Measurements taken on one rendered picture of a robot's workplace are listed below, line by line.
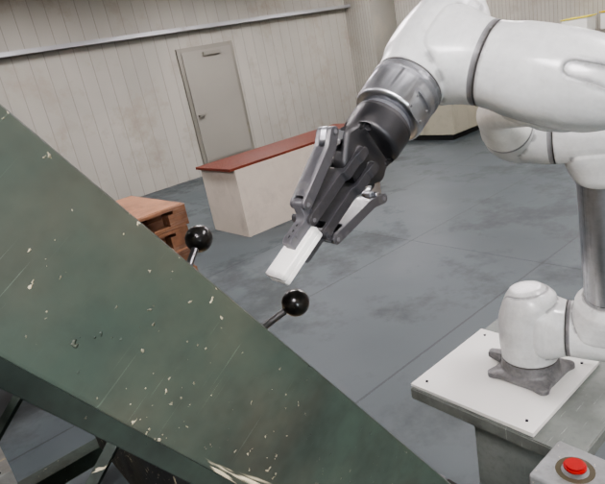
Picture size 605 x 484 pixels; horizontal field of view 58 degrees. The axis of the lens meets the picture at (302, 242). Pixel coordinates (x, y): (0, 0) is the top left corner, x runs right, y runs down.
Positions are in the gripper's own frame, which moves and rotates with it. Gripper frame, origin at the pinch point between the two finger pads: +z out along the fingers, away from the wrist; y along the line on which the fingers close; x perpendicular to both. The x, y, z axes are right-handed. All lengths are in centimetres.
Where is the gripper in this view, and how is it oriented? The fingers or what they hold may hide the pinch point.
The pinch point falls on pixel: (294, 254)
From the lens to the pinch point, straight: 59.6
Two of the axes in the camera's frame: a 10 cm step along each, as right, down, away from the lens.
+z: -5.4, 7.9, -3.0
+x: -6.3, -1.4, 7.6
